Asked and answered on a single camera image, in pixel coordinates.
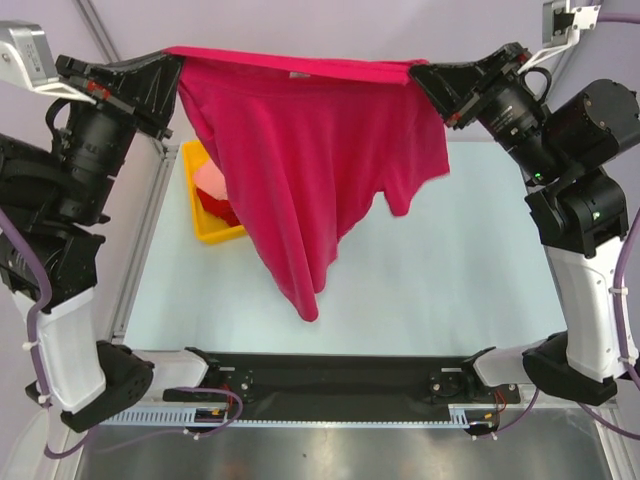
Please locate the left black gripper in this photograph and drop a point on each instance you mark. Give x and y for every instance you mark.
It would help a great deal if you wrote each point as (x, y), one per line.
(146, 75)

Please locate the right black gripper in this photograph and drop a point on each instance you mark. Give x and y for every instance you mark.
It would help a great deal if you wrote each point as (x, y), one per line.
(448, 82)

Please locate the magenta t shirt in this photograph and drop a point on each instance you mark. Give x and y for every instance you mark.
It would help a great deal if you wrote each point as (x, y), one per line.
(304, 146)

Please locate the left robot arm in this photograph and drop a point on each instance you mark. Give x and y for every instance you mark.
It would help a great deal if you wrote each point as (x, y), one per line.
(50, 200)

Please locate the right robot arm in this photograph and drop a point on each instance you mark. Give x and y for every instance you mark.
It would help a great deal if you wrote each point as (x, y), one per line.
(579, 211)

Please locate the light pink t shirt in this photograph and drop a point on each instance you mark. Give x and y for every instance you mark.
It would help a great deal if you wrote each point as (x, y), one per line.
(209, 179)

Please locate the red t shirt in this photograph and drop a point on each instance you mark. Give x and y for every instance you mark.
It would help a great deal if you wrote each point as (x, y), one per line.
(221, 209)

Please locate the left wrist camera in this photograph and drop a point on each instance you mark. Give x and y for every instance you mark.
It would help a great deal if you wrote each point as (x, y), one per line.
(27, 62)

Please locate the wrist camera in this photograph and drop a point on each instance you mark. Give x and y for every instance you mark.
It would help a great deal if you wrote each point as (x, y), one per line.
(27, 62)
(562, 26)

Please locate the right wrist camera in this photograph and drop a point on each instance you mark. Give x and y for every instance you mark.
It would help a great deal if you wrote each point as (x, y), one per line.
(562, 26)

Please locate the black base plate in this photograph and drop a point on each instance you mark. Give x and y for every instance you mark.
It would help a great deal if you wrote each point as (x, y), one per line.
(407, 382)

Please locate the white slotted cable duct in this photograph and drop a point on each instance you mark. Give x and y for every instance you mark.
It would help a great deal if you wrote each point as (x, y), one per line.
(386, 415)

